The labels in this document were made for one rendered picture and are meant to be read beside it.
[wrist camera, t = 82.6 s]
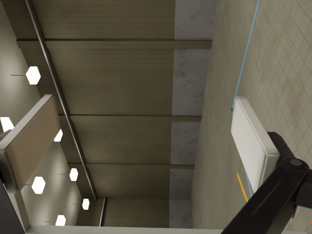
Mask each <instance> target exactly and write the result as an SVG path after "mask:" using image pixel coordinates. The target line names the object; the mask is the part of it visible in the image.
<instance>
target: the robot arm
mask: <svg viewBox="0 0 312 234"><path fill-rule="evenodd" d="M60 130H61V127H60V122H59V116H58V111H57V106H56V101H55V96H54V95H52V94H45V95H44V96H43V97H42V98H41V99H40V100H39V101H38V102H37V104H36V105H35V106H34V107H33V108H32V109H31V110H30V111H29V112H28V113H27V114H26V115H25V116H24V117H23V118H22V120H21V121H20V122H19V123H18V124H17V125H16V126H15V127H14V128H13V129H9V130H7V131H5V132H4V133H2V134H1V135H0V234H26V233H25V231H24V229H23V227H22V225H21V223H20V221H19V218H18V216H17V214H16V212H15V209H14V207H13V205H12V203H11V201H10V198H9V196H8V194H7V193H11V194H18V193H19V192H20V191H21V190H22V189H23V187H24V185H25V184H26V182H27V181H28V179H29V178H30V176H31V174H32V173H33V171H34V170H35V168H36V167H37V165H38V164H39V162H40V161H41V159H42V157H43V156H44V154H45V153H46V151H47V150H48V148H49V147H50V145H51V144H52V142H53V140H54V139H55V137H56V136H57V134H58V133H59V131H60ZM231 133H232V136H233V138H234V141H235V144H236V147H237V149H238V152H239V154H240V157H241V160H242V162H243V165H244V167H245V170H246V173H247V176H248V178H249V180H250V183H251V186H252V188H253V191H254V194H253V196H252V197H251V198H250V199H249V200H248V202H247V203H246V204H245V205H244V206H243V208H242V209H241V210H240V211H239V212H238V214H237V215H236V216H235V217H234V218H233V219H232V220H231V222H230V223H229V224H228V225H227V226H226V228H225V229H224V230H223V231H222V232H221V234H281V233H282V231H283V230H284V228H285V226H286V225H287V223H288V222H289V220H290V218H291V217H292V218H294V216H295V212H296V209H297V206H302V207H305V208H310V209H312V169H309V166H308V164H307V163H306V162H304V161H302V160H300V159H298V158H296V157H295V156H294V154H293V153H292V152H291V150H290V149H289V147H288V146H287V144H286V143H285V141H284V139H283V138H282V136H280V135H279V134H278V133H276V132H267V131H266V130H265V128H264V126H263V125H262V123H261V121H260V120H259V118H258V116H257V115H256V113H255V111H254V110H253V108H252V106H251V105H250V103H249V101H248V99H247V98H246V97H245V96H237V97H235V103H234V112H233V119H232V126H231ZM3 184H4V185H5V187H4V185H3Z"/></svg>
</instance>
